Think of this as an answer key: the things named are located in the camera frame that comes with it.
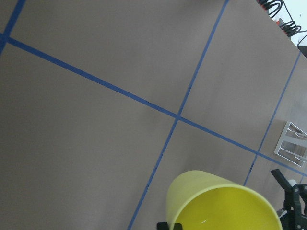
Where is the white wire cup rack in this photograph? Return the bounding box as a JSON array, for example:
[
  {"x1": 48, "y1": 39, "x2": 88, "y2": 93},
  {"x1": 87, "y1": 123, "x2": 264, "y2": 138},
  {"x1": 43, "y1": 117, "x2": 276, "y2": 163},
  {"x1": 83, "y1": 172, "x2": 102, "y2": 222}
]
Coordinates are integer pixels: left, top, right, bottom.
[{"x1": 274, "y1": 122, "x2": 307, "y2": 168}]

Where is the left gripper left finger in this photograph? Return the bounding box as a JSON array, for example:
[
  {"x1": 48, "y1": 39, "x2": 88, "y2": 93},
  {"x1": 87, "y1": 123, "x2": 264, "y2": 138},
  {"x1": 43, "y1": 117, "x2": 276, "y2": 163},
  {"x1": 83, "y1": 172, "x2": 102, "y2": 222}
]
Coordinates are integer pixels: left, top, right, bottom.
[{"x1": 156, "y1": 222, "x2": 182, "y2": 230}]

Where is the black cable bundle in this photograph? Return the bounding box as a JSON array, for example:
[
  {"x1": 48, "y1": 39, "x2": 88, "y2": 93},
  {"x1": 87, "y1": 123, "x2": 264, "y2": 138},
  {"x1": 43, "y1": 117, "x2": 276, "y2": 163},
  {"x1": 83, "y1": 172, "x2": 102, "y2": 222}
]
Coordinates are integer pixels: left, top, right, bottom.
[{"x1": 256, "y1": 0, "x2": 307, "y2": 46}]

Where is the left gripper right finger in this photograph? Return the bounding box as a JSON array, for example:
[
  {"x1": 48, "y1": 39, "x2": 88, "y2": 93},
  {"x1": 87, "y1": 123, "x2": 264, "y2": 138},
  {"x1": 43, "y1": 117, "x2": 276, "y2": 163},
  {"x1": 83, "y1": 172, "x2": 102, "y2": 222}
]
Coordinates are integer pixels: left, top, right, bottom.
[{"x1": 271, "y1": 169, "x2": 307, "y2": 230}]

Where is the yellow plastic cup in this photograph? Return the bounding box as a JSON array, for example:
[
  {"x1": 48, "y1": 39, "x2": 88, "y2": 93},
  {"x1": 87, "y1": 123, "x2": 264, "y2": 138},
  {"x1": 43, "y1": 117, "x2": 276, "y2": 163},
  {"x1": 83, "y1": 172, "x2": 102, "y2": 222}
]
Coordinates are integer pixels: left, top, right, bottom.
[{"x1": 166, "y1": 170, "x2": 282, "y2": 230}]

